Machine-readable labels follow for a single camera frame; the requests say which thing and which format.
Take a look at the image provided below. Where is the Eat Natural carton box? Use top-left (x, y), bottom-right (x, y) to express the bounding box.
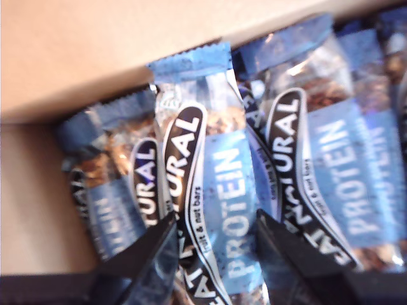
top-left (0, 0), bottom-right (407, 277)

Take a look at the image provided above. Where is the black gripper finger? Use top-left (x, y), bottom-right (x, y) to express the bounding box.
top-left (256, 208), bottom-right (360, 305)
top-left (95, 212), bottom-right (178, 305)

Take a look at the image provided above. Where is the blue protein snack bar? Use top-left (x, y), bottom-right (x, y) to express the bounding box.
top-left (333, 25), bottom-right (387, 105)
top-left (231, 12), bottom-right (407, 277)
top-left (146, 42), bottom-right (266, 305)
top-left (233, 79), bottom-right (280, 223)
top-left (128, 137), bottom-right (169, 236)
top-left (376, 9), bottom-right (407, 134)
top-left (56, 91), bottom-right (160, 264)

